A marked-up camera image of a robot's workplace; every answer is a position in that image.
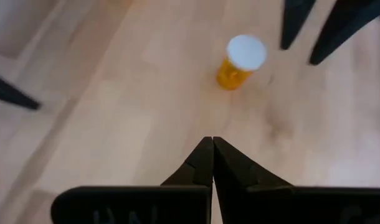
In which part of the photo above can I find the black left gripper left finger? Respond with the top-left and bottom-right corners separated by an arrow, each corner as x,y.
50,136 -> 214,224

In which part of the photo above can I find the orange pill bottle white cap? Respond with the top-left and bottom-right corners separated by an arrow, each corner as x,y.
215,34 -> 268,91

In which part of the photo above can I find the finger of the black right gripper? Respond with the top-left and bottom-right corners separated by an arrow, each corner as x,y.
279,0 -> 317,51
308,0 -> 380,66

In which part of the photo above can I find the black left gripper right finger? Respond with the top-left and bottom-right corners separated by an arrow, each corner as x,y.
213,136 -> 380,224

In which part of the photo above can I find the wooden shelf with black legs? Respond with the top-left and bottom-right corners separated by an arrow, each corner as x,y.
0,70 -> 42,111

